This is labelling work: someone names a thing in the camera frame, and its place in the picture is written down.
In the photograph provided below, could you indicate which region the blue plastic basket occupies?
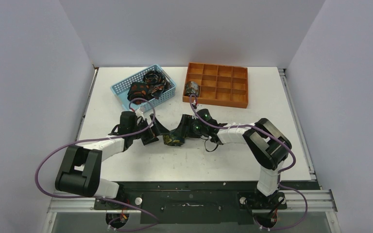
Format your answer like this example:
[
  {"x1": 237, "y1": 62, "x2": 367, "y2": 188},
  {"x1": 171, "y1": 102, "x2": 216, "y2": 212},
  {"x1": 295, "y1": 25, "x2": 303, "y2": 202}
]
[{"x1": 110, "y1": 64, "x2": 176, "y2": 113}]

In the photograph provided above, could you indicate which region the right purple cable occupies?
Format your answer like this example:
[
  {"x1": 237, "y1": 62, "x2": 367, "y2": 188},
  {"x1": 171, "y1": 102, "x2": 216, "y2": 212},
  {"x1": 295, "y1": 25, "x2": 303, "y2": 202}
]
[{"x1": 189, "y1": 94, "x2": 309, "y2": 231}]

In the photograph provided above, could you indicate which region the orange wooden compartment tray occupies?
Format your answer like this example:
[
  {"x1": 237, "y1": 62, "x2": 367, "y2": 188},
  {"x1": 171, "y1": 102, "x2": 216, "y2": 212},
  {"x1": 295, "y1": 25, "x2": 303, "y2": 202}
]
[{"x1": 182, "y1": 62, "x2": 249, "y2": 108}]

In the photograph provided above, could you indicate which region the dark patterned tie in basket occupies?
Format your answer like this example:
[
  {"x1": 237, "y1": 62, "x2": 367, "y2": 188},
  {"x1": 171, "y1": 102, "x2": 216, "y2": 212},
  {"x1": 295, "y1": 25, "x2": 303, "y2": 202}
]
[{"x1": 143, "y1": 70, "x2": 170, "y2": 100}]

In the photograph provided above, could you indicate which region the blue yellow floral tie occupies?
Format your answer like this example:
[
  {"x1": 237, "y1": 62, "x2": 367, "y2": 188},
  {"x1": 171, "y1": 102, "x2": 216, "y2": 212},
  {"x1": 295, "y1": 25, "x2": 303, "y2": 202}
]
[{"x1": 162, "y1": 130, "x2": 185, "y2": 147}]

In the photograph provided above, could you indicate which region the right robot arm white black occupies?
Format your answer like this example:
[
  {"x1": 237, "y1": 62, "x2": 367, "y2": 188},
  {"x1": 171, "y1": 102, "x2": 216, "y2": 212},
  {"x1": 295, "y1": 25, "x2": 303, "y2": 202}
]
[{"x1": 170, "y1": 109, "x2": 292, "y2": 208}]

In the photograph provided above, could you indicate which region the black orange patterned tie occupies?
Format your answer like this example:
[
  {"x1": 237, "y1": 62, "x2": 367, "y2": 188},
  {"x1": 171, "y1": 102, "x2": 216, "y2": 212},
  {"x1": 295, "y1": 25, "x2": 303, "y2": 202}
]
[{"x1": 127, "y1": 82, "x2": 156, "y2": 100}]

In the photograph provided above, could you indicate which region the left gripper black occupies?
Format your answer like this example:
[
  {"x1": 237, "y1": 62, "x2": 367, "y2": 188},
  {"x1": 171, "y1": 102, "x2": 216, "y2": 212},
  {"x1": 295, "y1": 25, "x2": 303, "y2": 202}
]
[{"x1": 130, "y1": 114, "x2": 170, "y2": 145}]

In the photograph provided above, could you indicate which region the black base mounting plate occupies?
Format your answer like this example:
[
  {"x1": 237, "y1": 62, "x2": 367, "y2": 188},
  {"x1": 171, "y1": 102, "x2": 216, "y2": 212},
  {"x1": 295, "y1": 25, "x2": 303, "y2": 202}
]
[{"x1": 61, "y1": 181, "x2": 303, "y2": 226}]

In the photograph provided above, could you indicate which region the rolled dark patterned tie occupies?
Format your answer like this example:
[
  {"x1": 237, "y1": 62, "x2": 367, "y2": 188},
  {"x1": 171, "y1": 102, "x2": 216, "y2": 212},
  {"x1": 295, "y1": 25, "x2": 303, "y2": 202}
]
[{"x1": 184, "y1": 81, "x2": 200, "y2": 97}]

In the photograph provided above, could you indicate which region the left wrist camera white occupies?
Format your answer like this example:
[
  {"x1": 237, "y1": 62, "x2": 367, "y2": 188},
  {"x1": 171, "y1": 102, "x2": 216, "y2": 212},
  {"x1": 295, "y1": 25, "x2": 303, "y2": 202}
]
[{"x1": 135, "y1": 108, "x2": 145, "y2": 119}]

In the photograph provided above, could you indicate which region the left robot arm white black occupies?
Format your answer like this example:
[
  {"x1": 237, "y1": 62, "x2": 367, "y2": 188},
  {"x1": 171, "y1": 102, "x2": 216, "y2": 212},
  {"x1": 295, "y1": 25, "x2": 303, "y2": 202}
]
[{"x1": 55, "y1": 111, "x2": 169, "y2": 209}]

